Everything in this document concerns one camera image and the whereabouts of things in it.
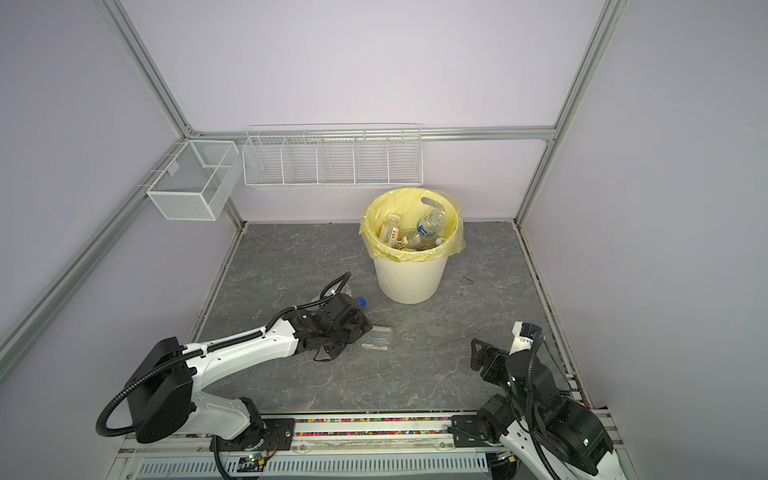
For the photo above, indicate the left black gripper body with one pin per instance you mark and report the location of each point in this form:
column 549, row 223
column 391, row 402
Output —
column 341, row 337

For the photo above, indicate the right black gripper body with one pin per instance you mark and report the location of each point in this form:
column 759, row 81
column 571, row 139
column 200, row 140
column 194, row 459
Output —
column 497, row 371

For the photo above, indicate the clear bottle green neck label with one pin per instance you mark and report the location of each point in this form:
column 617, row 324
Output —
column 378, row 338

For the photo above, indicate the blue label bottle white cap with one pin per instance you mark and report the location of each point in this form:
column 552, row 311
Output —
column 432, row 223

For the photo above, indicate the clear bottle yellow white label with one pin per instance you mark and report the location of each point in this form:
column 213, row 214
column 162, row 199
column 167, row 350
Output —
column 389, row 231

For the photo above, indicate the green bottle yellow cap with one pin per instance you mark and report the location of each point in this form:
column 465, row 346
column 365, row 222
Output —
column 414, row 242

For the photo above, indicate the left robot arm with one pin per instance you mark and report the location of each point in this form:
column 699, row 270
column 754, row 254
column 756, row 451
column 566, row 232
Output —
column 167, row 393

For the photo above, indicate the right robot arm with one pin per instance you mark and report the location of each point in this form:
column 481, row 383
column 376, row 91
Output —
column 553, row 435

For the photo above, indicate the white plastic waste bin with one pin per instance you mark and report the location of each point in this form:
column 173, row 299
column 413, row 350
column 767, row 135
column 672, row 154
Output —
column 410, row 283

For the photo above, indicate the yellow plastic bin liner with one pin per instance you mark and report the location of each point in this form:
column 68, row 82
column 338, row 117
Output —
column 411, row 204

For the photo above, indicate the small white mesh basket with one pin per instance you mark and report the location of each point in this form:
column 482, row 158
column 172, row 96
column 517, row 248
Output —
column 198, row 181

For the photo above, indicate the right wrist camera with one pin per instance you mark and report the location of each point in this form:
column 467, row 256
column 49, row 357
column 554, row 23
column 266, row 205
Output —
column 524, row 334

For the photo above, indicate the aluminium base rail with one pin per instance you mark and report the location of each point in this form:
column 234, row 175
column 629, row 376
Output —
column 423, row 445

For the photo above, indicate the long white wire basket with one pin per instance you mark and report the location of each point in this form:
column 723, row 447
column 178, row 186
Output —
column 333, row 155

